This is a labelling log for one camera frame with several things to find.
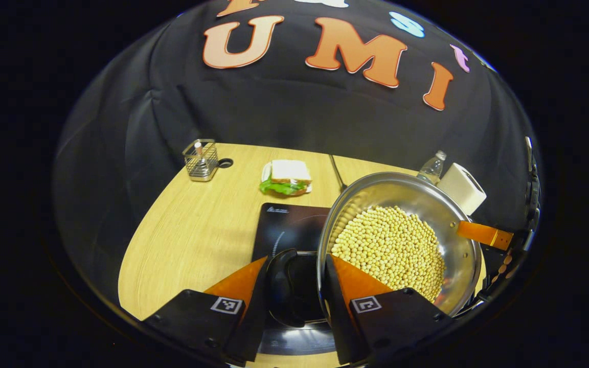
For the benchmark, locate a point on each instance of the small stick in basket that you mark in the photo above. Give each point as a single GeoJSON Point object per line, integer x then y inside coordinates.
{"type": "Point", "coordinates": [199, 149]}

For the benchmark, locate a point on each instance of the sandwich with lettuce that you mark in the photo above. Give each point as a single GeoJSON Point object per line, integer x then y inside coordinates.
{"type": "Point", "coordinates": [287, 176]}

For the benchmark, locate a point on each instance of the white countertop appliance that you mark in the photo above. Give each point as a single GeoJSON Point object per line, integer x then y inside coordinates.
{"type": "Point", "coordinates": [463, 189]}

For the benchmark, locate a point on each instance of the pile of soybeans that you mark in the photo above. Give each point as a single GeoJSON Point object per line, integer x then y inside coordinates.
{"type": "Point", "coordinates": [391, 245]}

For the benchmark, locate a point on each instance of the black induction cooktop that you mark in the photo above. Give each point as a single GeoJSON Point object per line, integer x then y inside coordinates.
{"type": "Point", "coordinates": [289, 225]}

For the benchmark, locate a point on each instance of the black backdrop cloth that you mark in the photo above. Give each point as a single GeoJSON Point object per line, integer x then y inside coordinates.
{"type": "Point", "coordinates": [274, 102]}

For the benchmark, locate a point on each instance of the clear plastic water bottle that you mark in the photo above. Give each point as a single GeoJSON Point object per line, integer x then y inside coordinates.
{"type": "Point", "coordinates": [431, 168]}

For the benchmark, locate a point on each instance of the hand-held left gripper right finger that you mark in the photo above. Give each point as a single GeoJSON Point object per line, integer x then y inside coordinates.
{"type": "Point", "coordinates": [338, 317]}

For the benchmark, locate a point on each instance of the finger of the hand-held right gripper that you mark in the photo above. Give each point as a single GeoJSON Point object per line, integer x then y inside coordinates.
{"type": "Point", "coordinates": [483, 234]}

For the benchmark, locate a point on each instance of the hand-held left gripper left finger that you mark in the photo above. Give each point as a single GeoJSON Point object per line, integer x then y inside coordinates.
{"type": "Point", "coordinates": [253, 317]}

